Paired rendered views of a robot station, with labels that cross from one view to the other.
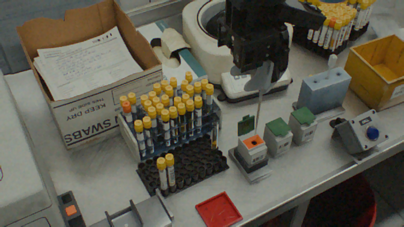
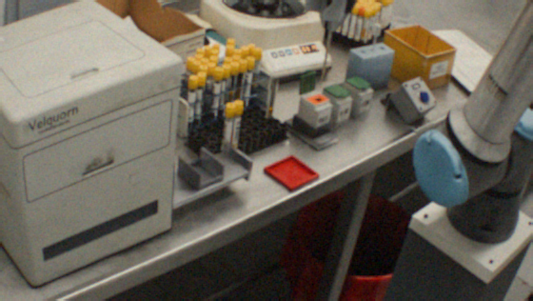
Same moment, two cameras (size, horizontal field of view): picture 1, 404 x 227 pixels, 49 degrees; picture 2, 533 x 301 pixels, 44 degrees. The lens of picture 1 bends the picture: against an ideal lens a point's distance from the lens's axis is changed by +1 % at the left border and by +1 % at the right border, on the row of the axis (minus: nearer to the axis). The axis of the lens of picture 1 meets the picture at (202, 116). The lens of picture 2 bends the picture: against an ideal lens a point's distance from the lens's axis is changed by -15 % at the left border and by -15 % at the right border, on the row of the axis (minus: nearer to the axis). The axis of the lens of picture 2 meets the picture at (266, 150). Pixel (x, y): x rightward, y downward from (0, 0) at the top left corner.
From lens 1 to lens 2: 0.67 m
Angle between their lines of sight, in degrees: 20
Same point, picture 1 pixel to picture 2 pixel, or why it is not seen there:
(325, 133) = (379, 110)
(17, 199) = (164, 66)
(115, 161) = not seen: hidden behind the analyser
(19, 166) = (155, 48)
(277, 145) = (339, 110)
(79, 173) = not seen: hidden behind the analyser
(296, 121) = (352, 88)
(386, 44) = (413, 34)
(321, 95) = (370, 67)
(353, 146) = (409, 112)
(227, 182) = (291, 150)
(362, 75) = (401, 56)
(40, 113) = not seen: hidden behind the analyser
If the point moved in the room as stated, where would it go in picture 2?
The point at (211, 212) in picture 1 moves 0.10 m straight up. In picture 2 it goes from (283, 173) to (291, 123)
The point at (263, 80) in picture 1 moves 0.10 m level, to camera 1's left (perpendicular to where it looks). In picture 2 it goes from (337, 11) to (281, 9)
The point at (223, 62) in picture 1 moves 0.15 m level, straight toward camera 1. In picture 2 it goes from (261, 37) to (275, 72)
